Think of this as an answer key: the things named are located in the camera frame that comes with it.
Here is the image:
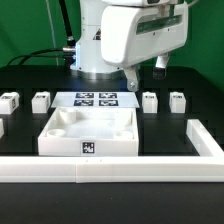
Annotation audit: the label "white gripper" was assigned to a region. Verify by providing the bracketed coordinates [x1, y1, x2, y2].
[101, 2, 188, 91]

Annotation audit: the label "white square tabletop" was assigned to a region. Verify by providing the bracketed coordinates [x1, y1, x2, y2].
[38, 107, 139, 157]

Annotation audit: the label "white marker plate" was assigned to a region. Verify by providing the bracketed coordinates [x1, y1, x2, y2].
[51, 92, 139, 108]

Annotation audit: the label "white L-shaped fence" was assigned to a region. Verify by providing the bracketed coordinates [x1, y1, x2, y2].
[0, 119, 224, 183]

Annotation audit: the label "white block left edge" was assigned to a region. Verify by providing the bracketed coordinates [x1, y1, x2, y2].
[0, 118, 4, 139]

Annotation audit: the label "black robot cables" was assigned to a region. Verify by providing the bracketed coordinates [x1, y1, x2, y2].
[6, 0, 77, 67]

